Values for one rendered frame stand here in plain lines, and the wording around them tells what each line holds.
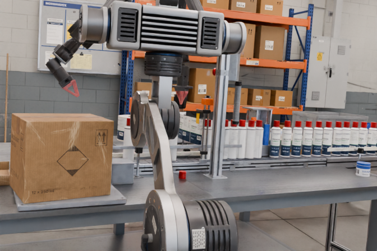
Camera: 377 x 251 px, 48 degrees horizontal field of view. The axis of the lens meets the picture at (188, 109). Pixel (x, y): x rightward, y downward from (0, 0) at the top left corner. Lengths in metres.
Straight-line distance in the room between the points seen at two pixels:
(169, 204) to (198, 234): 0.10
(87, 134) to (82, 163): 0.10
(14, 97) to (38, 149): 5.06
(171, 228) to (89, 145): 0.60
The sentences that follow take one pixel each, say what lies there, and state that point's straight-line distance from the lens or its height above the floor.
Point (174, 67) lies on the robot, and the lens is 1.47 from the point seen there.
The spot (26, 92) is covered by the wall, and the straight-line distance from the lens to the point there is 6.49.
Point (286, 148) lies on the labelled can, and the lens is 2.40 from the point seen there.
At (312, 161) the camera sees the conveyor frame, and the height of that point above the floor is 0.86.
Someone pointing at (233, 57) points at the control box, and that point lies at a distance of 1.99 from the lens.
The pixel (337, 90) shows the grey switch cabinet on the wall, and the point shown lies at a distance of 7.70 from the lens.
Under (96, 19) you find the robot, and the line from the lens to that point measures 1.44.
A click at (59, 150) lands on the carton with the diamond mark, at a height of 1.02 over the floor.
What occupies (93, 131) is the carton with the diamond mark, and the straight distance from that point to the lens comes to 1.51.
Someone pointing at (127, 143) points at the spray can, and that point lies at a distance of 1.97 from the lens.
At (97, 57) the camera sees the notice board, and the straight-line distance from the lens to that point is 6.39.
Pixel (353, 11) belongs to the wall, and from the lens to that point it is 8.39.
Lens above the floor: 1.30
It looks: 5 degrees down
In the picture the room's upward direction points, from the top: 4 degrees clockwise
